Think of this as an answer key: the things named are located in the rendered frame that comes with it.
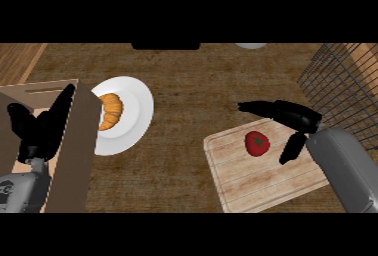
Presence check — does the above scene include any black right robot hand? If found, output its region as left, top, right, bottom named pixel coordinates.
left=236, top=99, right=325, bottom=166

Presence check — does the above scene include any orange croissant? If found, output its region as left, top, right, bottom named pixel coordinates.
left=97, top=92, right=124, bottom=132

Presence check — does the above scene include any dark wire basket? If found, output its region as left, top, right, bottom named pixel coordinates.
left=296, top=42, right=378, bottom=152

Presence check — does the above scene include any brown wooden box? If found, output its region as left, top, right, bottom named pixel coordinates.
left=0, top=78, right=103, bottom=214

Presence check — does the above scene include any pale round object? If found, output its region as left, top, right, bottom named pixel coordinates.
left=233, top=42, right=268, bottom=50

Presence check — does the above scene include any black appliance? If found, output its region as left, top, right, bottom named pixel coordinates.
left=130, top=42, right=202, bottom=51

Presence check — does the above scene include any pale wooden cutting board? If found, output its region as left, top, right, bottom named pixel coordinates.
left=202, top=117, right=330, bottom=214

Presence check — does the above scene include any red tomato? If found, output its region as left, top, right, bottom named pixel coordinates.
left=243, top=130, right=271, bottom=157

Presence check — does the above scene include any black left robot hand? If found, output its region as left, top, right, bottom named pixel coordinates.
left=6, top=83, right=76, bottom=164

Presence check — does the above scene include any white plate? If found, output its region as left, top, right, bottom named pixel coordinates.
left=88, top=76, right=155, bottom=157

